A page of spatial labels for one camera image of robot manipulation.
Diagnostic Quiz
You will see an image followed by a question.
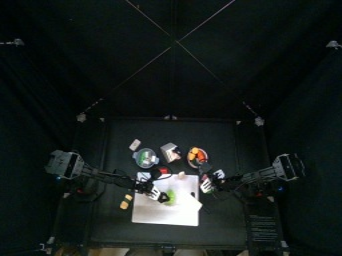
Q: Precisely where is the white blue toy piece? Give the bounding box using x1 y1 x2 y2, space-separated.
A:
135 171 152 183

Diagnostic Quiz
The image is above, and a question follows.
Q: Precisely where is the orange rimmed plate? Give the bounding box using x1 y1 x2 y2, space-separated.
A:
185 146 209 169

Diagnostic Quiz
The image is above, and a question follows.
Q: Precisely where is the green toy lettuce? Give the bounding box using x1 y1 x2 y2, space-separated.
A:
164 189 177 207

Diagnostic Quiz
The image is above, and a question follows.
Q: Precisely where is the toy cleaver with black handle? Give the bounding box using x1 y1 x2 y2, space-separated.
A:
179 190 204 213

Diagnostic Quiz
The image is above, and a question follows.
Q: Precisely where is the white cutting board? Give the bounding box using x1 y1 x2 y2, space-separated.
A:
131 174 201 227

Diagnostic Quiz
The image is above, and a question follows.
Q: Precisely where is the small beige card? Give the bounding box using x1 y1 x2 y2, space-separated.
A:
128 138 143 152

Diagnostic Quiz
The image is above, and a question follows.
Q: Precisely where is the yellow orange toy food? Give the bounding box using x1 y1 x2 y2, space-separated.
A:
119 193 135 211

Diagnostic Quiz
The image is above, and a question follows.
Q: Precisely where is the white printed label sticker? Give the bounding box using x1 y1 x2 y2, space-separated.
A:
248 214 278 244

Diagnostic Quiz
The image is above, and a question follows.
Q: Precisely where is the green toy vegetable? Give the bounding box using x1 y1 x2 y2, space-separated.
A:
137 151 149 166

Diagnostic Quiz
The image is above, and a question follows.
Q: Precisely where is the grey white toy box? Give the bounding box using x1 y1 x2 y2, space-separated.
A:
159 142 183 164

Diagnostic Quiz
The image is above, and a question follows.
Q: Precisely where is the red and black toy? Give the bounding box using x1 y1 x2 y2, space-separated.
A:
149 165 173 181

